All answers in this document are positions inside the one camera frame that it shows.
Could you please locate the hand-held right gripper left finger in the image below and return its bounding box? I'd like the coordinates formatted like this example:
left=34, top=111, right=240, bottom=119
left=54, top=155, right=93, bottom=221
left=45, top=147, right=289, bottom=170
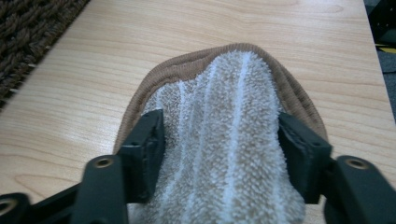
left=71, top=108, right=166, bottom=224

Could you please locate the black yellow striped stand base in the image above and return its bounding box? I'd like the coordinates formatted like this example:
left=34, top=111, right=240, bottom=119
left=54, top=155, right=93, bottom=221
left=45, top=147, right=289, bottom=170
left=365, top=0, right=396, bottom=54

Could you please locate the grey striped cloth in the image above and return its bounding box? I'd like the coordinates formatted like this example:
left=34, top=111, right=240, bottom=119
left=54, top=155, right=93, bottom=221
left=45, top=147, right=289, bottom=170
left=113, top=42, right=329, bottom=224

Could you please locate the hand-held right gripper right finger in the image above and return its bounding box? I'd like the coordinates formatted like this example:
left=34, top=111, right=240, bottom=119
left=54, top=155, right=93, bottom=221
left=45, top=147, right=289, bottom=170
left=276, top=111, right=396, bottom=224

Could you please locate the brown woven basket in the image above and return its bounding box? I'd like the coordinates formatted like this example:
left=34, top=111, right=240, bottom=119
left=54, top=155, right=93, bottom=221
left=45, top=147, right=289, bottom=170
left=0, top=0, right=92, bottom=108

